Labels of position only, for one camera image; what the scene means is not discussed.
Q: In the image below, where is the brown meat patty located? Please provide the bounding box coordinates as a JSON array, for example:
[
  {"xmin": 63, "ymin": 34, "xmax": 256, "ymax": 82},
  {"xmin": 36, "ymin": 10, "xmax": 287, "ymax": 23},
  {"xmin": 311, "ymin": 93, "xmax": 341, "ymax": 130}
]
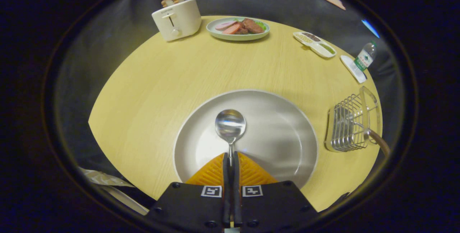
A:
[{"xmin": 242, "ymin": 18, "xmax": 265, "ymax": 34}]

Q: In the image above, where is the pale green food plate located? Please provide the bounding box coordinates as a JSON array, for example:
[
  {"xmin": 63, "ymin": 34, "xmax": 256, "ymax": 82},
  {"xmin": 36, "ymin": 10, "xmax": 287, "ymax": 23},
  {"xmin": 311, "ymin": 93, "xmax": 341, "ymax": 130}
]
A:
[{"xmin": 206, "ymin": 17, "xmax": 270, "ymax": 41}]

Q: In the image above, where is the large white plate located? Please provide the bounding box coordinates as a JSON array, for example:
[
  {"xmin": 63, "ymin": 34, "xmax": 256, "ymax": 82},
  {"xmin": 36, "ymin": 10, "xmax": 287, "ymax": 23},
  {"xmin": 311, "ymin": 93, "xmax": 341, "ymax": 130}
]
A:
[{"xmin": 173, "ymin": 89, "xmax": 319, "ymax": 190}]

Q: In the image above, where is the white coaster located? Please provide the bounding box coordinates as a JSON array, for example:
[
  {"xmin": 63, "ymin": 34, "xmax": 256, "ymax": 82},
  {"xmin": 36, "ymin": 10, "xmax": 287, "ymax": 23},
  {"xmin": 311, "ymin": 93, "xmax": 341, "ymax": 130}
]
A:
[{"xmin": 340, "ymin": 55, "xmax": 368, "ymax": 84}]

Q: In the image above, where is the green-label water bottle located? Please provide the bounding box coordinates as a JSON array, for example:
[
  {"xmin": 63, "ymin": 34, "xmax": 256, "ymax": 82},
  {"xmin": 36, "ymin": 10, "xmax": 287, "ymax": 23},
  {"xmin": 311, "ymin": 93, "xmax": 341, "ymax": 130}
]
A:
[{"xmin": 350, "ymin": 41, "xmax": 377, "ymax": 77}]

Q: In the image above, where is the pink ham slice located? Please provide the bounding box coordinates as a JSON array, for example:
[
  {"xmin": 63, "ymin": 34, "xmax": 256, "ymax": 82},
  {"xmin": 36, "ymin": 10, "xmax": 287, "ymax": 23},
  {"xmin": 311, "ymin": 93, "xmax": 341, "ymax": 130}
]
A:
[{"xmin": 215, "ymin": 20, "xmax": 238, "ymax": 31}]

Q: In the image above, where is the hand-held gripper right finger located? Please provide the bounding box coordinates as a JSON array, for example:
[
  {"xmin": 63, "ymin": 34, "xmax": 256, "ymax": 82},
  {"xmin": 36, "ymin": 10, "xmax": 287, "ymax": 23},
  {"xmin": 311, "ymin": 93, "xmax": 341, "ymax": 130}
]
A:
[{"xmin": 234, "ymin": 151, "xmax": 318, "ymax": 232}]

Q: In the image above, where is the metal wire cutlery basket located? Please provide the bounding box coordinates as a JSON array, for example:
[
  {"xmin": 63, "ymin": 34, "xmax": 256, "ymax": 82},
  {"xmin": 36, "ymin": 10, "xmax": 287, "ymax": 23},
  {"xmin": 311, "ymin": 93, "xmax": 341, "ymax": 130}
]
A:
[{"xmin": 325, "ymin": 86, "xmax": 381, "ymax": 153}]

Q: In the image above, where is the beige cloth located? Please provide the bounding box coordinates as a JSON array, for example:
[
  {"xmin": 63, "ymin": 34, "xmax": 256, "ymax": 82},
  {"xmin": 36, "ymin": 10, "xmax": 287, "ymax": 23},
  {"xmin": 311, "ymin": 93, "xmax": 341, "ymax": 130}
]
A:
[{"xmin": 79, "ymin": 167, "xmax": 150, "ymax": 215}]

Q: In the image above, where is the wooden-handled metal spoon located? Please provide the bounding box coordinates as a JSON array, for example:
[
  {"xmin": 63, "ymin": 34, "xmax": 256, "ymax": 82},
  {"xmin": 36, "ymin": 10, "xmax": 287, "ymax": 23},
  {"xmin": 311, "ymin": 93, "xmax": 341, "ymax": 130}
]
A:
[{"xmin": 215, "ymin": 109, "xmax": 247, "ymax": 165}]

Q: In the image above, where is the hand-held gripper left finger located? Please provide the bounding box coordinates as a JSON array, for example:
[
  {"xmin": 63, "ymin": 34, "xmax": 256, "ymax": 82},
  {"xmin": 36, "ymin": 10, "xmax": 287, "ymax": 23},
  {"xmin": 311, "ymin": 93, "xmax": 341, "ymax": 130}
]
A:
[{"xmin": 146, "ymin": 153, "xmax": 231, "ymax": 232}]

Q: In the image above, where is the red sausage slice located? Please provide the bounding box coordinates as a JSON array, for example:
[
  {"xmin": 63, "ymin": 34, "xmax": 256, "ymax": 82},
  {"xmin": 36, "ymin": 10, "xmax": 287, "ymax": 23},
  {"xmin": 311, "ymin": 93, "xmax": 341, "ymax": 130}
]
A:
[{"xmin": 222, "ymin": 23, "xmax": 243, "ymax": 35}]

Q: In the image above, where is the cream toaster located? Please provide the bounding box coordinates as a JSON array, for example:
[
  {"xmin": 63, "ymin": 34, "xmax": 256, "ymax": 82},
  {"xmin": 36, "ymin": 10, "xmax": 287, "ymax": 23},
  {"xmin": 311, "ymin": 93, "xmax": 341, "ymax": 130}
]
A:
[{"xmin": 151, "ymin": 0, "xmax": 202, "ymax": 42}]

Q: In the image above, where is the white divided condiment dish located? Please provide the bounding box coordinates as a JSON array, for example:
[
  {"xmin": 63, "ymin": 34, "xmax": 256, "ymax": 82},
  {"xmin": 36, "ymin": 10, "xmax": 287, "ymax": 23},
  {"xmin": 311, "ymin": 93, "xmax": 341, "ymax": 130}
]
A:
[{"xmin": 293, "ymin": 32, "xmax": 337, "ymax": 58}]

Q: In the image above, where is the wooden-handled metal fork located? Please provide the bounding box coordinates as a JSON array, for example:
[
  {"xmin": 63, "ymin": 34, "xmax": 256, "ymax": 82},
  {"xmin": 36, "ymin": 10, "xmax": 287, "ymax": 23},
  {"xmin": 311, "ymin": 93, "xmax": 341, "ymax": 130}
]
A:
[{"xmin": 345, "ymin": 118, "xmax": 391, "ymax": 157}]

